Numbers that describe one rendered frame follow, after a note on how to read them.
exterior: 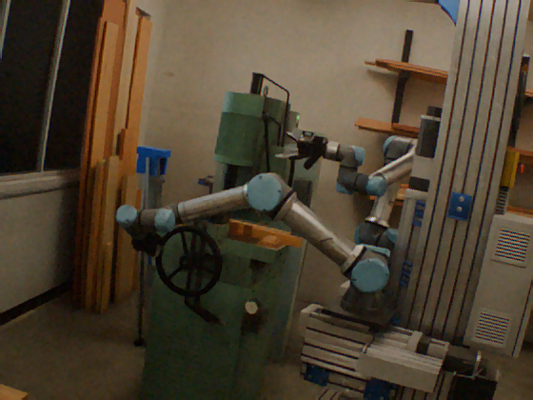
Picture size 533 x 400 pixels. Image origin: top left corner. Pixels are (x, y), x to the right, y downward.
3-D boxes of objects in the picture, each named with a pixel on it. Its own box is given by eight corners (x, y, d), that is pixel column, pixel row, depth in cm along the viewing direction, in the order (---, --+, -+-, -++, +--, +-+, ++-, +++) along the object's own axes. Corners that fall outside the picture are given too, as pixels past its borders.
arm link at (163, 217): (178, 207, 201) (149, 207, 203) (167, 210, 190) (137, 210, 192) (179, 230, 202) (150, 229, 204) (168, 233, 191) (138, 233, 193)
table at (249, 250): (133, 234, 243) (135, 221, 242) (165, 227, 272) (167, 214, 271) (268, 269, 227) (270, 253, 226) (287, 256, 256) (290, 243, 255)
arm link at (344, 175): (351, 196, 223) (356, 168, 222) (329, 190, 231) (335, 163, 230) (364, 197, 229) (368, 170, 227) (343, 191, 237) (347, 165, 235)
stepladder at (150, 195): (126, 346, 331) (132, 145, 319) (143, 333, 356) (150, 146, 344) (152, 350, 328) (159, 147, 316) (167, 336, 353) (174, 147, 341)
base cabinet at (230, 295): (137, 405, 260) (154, 264, 251) (186, 367, 316) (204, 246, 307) (224, 434, 248) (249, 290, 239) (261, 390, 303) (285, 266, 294)
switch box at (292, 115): (277, 142, 276) (284, 109, 274) (283, 142, 286) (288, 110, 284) (289, 144, 275) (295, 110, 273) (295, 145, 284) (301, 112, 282)
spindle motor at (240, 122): (207, 160, 249) (219, 90, 245) (221, 160, 266) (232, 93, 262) (245, 168, 244) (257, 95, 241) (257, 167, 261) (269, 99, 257)
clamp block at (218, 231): (183, 240, 236) (186, 218, 235) (195, 235, 249) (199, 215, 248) (215, 248, 232) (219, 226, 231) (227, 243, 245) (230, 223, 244)
